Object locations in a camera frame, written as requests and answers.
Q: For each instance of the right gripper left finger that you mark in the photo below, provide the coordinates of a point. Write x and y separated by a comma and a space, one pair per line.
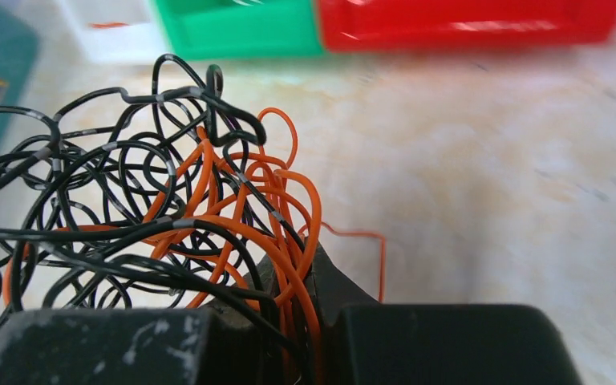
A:
136, 346

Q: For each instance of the red plastic bin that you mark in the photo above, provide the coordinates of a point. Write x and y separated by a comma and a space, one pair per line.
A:
389, 25

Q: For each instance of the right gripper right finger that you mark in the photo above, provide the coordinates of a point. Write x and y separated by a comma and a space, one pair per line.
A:
367, 342

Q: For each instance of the green plastic bin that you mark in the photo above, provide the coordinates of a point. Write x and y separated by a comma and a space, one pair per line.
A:
198, 29

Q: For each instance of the white plastic bin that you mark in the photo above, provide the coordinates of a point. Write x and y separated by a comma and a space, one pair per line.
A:
116, 32

